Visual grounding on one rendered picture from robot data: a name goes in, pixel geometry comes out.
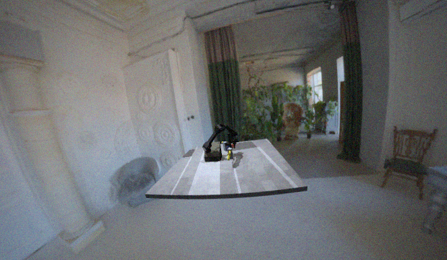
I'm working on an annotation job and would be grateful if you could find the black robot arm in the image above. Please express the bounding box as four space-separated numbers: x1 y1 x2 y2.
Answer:
202 124 237 154

